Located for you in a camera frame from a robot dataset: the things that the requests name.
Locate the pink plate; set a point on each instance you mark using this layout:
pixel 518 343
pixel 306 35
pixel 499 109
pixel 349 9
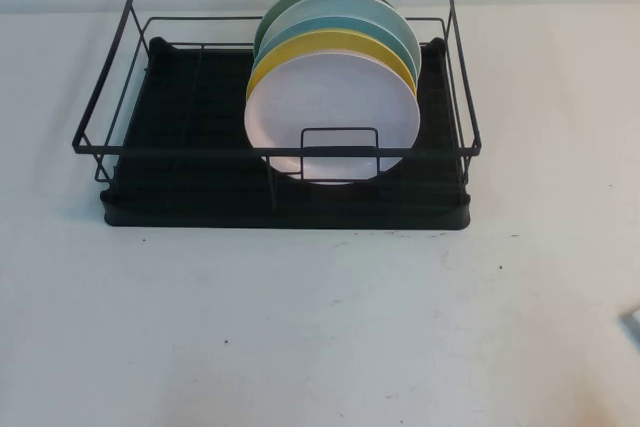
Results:
pixel 325 97

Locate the yellow plate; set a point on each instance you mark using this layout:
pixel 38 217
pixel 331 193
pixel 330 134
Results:
pixel 320 42

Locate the teal plate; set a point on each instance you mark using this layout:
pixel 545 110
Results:
pixel 340 24

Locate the pale blue plate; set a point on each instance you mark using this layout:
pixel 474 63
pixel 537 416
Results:
pixel 325 7

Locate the green plate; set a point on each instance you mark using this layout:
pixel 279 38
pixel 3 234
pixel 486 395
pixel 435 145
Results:
pixel 271 13

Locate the black plastic drip tray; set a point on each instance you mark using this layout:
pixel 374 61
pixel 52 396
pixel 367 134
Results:
pixel 200 97

